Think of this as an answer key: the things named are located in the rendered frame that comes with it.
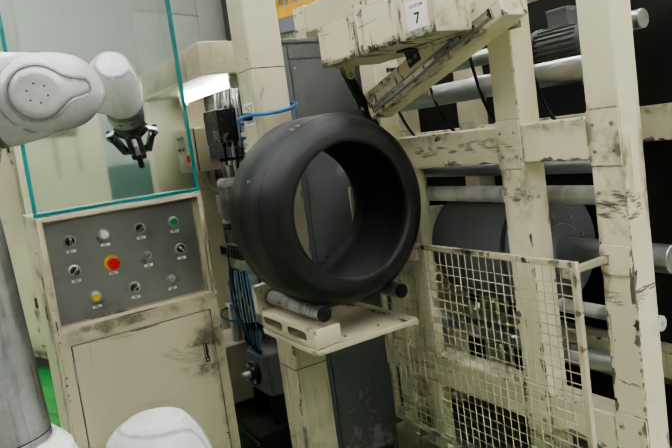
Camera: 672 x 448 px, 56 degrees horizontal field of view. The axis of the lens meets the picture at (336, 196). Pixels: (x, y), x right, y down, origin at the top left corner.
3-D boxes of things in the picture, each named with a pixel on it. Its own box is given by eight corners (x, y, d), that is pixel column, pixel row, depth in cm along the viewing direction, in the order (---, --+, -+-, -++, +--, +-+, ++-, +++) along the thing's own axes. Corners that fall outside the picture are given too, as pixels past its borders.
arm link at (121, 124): (144, 116, 148) (148, 130, 153) (139, 85, 151) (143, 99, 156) (104, 122, 146) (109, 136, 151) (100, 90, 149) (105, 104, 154)
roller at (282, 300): (266, 305, 209) (264, 291, 208) (278, 301, 211) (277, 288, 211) (319, 324, 179) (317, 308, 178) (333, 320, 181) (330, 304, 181)
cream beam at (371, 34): (320, 69, 219) (314, 26, 218) (378, 64, 232) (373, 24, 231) (434, 32, 168) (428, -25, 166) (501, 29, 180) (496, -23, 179)
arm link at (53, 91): (95, 42, 96) (2, 56, 94) (68, 33, 79) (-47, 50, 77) (115, 127, 99) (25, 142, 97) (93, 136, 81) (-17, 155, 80)
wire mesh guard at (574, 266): (395, 416, 243) (372, 239, 237) (399, 414, 244) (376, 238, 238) (600, 521, 167) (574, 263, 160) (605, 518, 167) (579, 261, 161)
